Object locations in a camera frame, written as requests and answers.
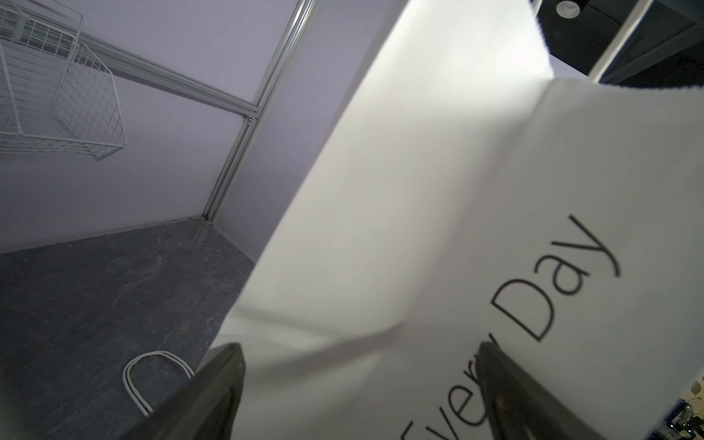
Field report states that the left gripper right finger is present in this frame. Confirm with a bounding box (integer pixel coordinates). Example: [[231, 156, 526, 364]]
[[476, 342, 601, 440]]

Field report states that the white wire wall shelf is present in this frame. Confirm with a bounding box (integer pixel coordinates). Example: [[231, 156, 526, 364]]
[[1, 1, 127, 161]]

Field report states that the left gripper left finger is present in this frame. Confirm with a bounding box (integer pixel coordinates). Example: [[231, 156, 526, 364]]
[[122, 343, 246, 440]]

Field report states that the white paper bag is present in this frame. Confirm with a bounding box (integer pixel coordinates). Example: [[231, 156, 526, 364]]
[[198, 1, 703, 439]]

